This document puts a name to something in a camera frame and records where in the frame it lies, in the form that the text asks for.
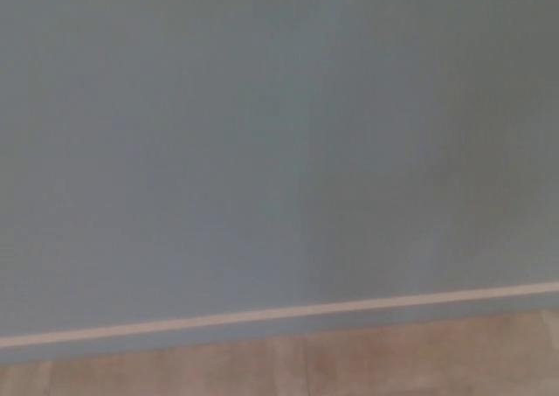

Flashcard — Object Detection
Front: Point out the blue wall baseboard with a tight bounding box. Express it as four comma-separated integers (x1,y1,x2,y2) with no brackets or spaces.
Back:
0,281,559,366

